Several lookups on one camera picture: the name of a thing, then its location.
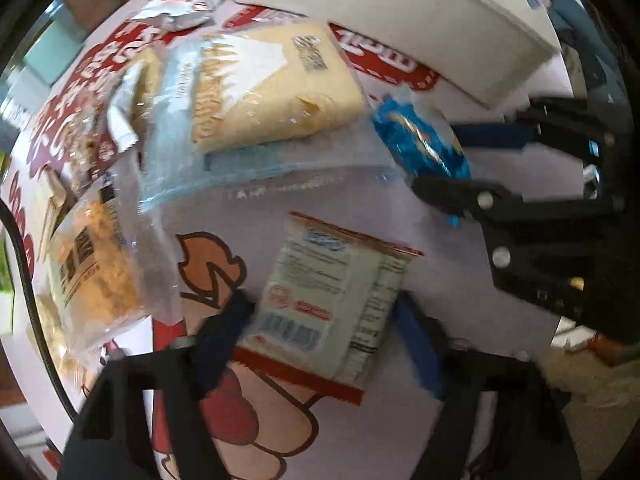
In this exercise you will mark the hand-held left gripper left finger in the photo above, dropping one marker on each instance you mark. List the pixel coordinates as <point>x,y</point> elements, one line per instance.
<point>220,335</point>

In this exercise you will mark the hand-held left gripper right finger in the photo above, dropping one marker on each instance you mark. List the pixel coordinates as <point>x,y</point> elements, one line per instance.
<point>415,342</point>

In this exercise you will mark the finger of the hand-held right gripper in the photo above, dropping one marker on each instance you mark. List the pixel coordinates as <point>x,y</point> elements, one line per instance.
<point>495,136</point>
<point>465,194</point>

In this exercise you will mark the blue snack packet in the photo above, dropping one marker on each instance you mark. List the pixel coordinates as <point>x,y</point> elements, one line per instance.
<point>420,135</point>

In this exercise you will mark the white red-edged snack packet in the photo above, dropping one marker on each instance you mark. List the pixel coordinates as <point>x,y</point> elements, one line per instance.
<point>320,290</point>

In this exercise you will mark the white storage box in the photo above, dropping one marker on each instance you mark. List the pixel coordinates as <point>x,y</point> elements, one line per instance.
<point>400,5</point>

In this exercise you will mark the clear packet round nut cake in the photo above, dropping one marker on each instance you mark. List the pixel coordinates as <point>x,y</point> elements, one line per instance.
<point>87,160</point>

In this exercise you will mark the printed white table cover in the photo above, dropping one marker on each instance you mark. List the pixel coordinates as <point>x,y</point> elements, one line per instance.
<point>450,270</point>

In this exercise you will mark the orange crumb snack packet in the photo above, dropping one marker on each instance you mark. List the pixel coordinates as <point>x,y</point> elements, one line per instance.
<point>100,270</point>

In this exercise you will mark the beige snack packet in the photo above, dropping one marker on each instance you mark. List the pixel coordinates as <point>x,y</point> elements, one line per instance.
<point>47,210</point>

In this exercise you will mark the large yellow cake packet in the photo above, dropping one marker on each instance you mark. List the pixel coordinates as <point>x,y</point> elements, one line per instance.
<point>270,85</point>

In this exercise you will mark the silver orange print snack packet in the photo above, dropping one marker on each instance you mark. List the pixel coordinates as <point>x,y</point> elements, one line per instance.
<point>185,2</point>

